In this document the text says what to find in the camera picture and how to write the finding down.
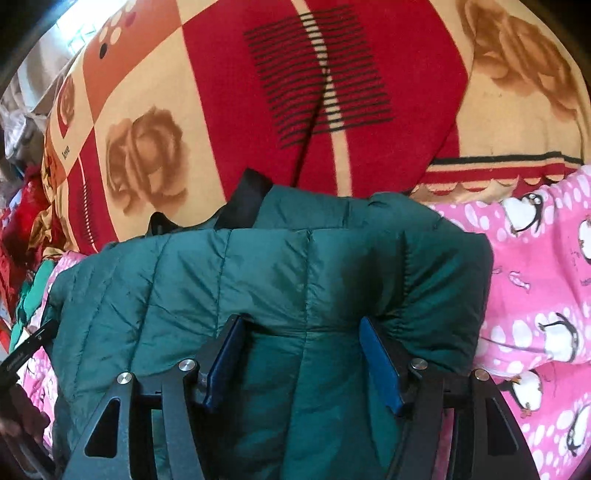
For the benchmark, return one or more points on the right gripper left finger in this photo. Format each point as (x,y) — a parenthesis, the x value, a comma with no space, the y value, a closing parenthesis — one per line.
(117,442)

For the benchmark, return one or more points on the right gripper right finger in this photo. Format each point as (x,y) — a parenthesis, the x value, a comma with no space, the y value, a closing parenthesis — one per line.
(455,426)

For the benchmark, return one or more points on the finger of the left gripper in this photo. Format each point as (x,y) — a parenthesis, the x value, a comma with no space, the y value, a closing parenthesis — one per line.
(15,360)

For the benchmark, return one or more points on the dark green puffer jacket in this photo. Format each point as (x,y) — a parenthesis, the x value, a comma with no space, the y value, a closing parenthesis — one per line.
(307,271)

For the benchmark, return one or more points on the green cloth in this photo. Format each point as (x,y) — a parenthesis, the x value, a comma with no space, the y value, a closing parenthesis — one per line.
(30,300)

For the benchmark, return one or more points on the pink penguin quilt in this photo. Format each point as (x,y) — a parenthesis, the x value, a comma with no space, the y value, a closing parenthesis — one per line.
(536,326)

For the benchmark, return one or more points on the red gold fabric pile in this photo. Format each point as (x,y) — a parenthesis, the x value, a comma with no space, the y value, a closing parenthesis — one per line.
(30,233)

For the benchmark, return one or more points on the red beige rose blanket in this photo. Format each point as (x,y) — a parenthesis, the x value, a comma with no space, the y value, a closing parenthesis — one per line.
(171,101)

